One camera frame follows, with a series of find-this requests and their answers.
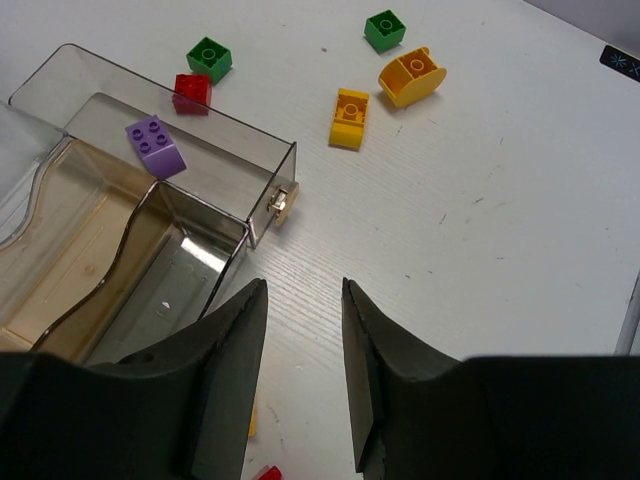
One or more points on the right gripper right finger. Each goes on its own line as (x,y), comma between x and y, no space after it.
(417,413)

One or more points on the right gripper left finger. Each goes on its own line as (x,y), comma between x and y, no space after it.
(178,409)

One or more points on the red long lego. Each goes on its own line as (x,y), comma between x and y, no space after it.
(269,472)

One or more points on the purple sloped lego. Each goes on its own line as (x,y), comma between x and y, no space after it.
(155,148)

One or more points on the yellow curved lego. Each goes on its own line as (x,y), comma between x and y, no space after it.
(411,77)
(349,119)

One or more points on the small red square lego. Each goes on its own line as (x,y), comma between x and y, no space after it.
(192,94)

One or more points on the yellow lego brick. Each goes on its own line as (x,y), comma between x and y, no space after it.
(253,421)

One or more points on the dark grey plastic container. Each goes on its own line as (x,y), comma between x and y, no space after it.
(170,264)

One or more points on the long smoky clear container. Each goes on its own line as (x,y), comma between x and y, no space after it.
(243,171)

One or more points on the clear plastic container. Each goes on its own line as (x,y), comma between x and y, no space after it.
(27,146)

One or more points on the green square lego near bin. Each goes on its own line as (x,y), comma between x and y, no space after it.
(210,58)

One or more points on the green square lego far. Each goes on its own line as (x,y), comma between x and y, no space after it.
(384,31)

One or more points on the right blue table label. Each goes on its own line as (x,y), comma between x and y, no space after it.
(621,62)

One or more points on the aluminium table rail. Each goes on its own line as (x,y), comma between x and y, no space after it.
(628,340)

